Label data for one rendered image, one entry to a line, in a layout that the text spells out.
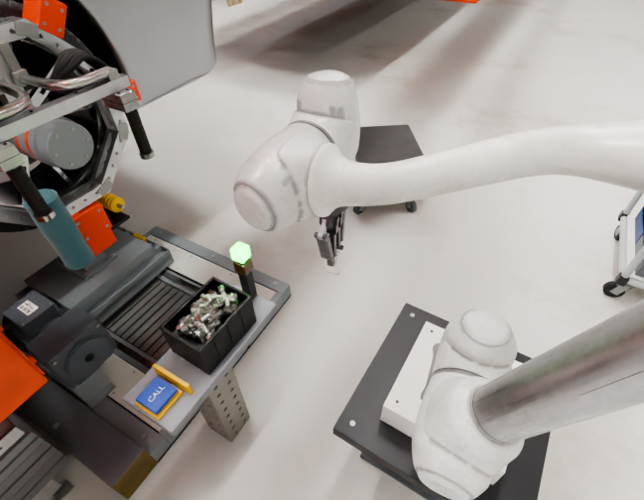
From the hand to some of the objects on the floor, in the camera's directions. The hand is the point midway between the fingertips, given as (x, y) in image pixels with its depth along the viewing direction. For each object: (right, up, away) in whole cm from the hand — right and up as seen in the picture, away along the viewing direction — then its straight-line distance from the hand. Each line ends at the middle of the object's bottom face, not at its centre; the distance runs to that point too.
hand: (332, 261), depth 88 cm
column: (-35, -58, +47) cm, 82 cm away
